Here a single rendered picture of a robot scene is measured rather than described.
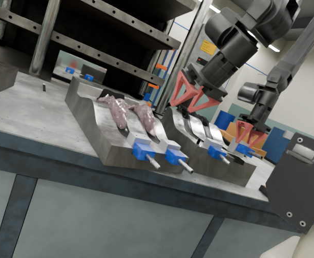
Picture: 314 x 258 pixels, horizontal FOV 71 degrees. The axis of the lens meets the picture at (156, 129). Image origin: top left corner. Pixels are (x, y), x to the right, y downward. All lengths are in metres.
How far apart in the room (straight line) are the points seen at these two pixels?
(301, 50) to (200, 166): 0.50
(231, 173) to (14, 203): 0.67
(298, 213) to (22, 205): 0.65
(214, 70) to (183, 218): 0.52
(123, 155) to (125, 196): 0.19
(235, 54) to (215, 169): 0.43
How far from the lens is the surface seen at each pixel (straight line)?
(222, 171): 0.81
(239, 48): 0.48
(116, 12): 1.42
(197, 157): 0.73
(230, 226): 0.95
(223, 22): 0.53
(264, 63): 10.02
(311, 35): 0.93
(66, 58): 1.40
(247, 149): 0.79
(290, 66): 0.87
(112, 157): 0.54
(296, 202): 0.51
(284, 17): 0.49
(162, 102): 1.42
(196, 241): 0.92
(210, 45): 1.64
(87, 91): 0.86
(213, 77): 0.49
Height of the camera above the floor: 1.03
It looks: 12 degrees down
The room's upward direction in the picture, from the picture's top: 24 degrees clockwise
